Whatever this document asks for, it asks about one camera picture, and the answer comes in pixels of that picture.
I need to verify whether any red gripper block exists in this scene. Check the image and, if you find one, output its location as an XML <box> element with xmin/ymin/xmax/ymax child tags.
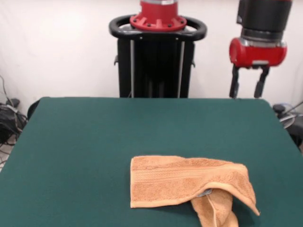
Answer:
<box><xmin>229</xmin><ymin>37</ymin><xmax>288</xmax><ymax>99</ymax></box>

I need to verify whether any orange terry towel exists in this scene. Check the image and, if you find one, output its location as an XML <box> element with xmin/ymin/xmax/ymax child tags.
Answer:
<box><xmin>129</xmin><ymin>155</ymin><xmax>260</xmax><ymax>227</ymax></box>

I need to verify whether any grey round stand base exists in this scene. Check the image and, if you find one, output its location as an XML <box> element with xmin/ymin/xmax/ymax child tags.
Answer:
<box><xmin>279</xmin><ymin>113</ymin><xmax>296</xmax><ymax>130</ymax></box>

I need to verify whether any black bulky object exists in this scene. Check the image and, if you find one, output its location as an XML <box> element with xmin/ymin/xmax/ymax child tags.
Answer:
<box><xmin>287</xmin><ymin>122</ymin><xmax>303</xmax><ymax>146</ymax></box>

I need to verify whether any dark green table cloth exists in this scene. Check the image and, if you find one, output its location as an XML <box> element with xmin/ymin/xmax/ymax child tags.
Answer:
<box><xmin>0</xmin><ymin>96</ymin><xmax>303</xmax><ymax>227</ymax></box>

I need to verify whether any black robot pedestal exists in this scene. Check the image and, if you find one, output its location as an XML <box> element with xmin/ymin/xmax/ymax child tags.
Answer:
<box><xmin>108</xmin><ymin>14</ymin><xmax>208</xmax><ymax>98</ymax></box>

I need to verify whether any black cable tangle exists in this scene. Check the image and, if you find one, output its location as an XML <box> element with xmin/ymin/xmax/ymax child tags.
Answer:
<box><xmin>0</xmin><ymin>75</ymin><xmax>28</xmax><ymax>146</ymax></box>

